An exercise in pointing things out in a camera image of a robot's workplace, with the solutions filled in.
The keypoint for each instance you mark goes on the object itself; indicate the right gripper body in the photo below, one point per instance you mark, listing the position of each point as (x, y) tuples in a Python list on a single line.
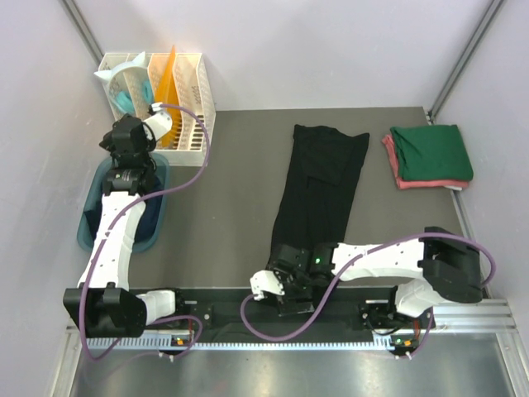
[(296, 286)]

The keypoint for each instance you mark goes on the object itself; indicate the folded green t shirt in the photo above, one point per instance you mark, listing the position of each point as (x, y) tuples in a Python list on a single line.
[(431, 152)]

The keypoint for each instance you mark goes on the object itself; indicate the right corner aluminium post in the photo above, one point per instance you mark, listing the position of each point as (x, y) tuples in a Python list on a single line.
[(485, 21)]

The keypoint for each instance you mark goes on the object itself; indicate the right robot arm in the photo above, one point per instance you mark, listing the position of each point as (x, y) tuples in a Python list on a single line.
[(433, 268)]

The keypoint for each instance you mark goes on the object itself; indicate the navy blue t shirt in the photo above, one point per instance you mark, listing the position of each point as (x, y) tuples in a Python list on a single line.
[(92, 212)]

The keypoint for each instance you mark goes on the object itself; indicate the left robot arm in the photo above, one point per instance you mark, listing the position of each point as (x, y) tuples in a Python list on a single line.
[(102, 305)]

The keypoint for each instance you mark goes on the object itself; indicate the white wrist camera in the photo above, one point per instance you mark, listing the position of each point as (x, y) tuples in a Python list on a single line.
[(265, 282), (158, 124)]

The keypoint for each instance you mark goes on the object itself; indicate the teal cat ear headphones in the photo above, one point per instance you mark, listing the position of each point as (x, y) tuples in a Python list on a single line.
[(126, 83)]

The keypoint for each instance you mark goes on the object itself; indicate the left corner aluminium post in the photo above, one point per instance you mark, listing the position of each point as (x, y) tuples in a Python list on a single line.
[(80, 24)]

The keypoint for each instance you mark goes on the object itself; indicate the black t shirt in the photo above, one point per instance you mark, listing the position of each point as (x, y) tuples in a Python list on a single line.
[(323, 175)]

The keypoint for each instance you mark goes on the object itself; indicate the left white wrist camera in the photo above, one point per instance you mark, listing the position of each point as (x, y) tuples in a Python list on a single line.
[(158, 124)]

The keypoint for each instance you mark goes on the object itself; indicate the aluminium frame rail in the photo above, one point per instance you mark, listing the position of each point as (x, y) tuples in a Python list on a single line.
[(486, 316)]

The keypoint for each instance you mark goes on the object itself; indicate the orange plastic folder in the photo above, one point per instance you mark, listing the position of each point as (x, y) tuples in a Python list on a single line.
[(167, 93)]

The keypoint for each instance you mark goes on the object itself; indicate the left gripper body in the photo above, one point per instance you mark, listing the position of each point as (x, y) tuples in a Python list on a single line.
[(150, 160)]

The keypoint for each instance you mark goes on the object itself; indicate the corner aluminium post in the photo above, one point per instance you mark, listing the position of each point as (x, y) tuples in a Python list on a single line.
[(485, 21), (80, 24)]

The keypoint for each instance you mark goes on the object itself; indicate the teal plastic bin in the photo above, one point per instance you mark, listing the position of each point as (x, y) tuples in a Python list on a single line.
[(161, 183)]

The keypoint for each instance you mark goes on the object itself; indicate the white file organizer rack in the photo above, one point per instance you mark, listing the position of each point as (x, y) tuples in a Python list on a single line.
[(194, 92)]

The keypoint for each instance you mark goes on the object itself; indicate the folded pink t shirt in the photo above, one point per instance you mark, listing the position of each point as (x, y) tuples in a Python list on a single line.
[(417, 184)]

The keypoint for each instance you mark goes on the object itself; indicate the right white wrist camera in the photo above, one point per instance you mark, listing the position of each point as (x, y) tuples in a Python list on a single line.
[(265, 282)]

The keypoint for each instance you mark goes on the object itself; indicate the white cable duct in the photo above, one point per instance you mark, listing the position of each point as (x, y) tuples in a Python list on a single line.
[(177, 342)]

